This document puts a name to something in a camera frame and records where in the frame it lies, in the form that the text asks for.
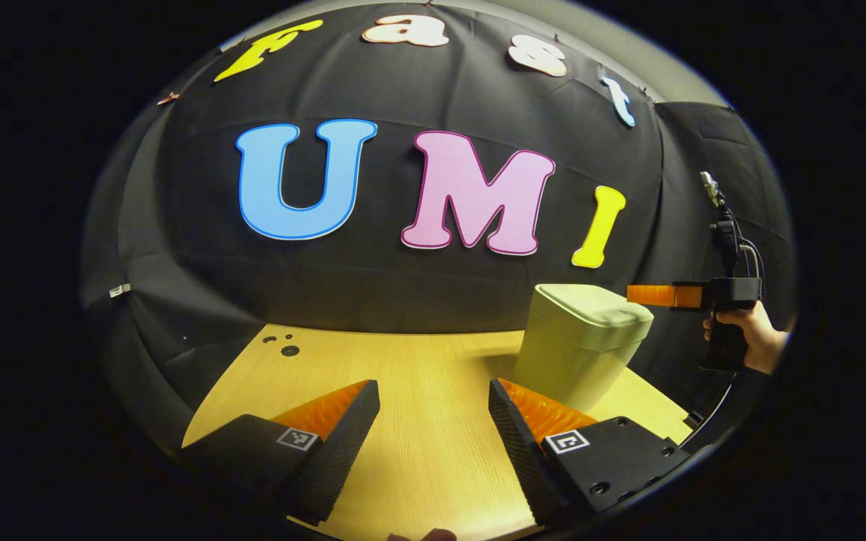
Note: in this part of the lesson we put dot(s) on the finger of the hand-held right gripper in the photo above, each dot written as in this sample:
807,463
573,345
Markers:
658,295

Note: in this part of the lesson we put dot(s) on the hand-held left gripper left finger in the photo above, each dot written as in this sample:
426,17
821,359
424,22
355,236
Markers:
343,451

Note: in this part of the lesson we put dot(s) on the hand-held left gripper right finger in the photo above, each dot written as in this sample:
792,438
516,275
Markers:
523,458

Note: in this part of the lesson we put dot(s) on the pale green desktop garbage bin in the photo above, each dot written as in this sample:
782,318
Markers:
576,346

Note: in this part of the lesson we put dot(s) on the wooden desktop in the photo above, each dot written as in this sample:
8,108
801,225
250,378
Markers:
418,376

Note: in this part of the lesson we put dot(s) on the black desk edge clamp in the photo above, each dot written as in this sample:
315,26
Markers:
696,417

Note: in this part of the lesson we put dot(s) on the black backdrop cloth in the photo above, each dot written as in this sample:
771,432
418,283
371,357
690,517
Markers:
403,278

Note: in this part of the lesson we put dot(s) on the white cloth clip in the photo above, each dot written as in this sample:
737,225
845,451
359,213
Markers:
120,290

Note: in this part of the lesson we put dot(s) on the copper cloth clip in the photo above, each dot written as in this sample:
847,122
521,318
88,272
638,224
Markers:
168,98

